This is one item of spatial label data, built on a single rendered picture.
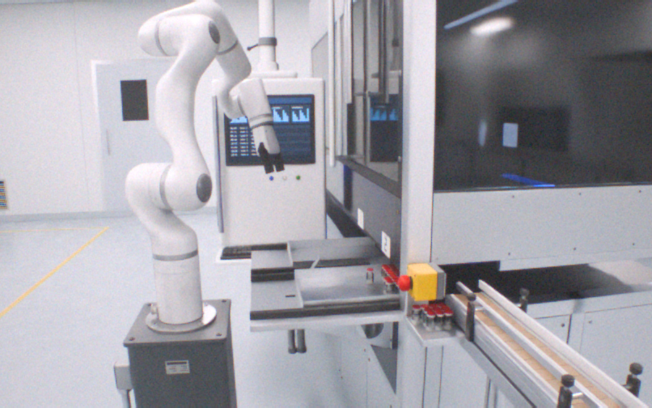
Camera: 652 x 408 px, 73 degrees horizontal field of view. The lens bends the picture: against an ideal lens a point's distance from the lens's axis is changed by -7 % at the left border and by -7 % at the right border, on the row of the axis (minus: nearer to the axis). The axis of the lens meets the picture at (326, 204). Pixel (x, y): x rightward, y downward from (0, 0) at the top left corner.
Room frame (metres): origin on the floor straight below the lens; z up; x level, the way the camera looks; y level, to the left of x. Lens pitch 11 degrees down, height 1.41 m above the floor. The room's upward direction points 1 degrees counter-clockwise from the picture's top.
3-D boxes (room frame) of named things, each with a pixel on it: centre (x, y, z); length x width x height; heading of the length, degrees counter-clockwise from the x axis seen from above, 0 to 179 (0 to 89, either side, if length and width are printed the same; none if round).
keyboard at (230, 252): (1.94, 0.25, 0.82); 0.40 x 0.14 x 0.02; 97
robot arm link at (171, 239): (1.18, 0.43, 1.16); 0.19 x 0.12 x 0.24; 71
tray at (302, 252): (1.65, -0.04, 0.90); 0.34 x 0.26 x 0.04; 98
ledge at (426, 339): (1.07, -0.28, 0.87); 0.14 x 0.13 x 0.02; 98
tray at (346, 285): (1.31, -0.09, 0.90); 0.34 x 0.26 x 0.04; 98
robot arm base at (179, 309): (1.17, 0.40, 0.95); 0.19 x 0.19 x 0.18
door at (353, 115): (1.85, -0.11, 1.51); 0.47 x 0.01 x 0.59; 8
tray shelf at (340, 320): (1.47, 0.01, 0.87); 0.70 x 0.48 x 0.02; 8
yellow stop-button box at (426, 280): (1.08, -0.24, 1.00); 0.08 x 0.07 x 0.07; 98
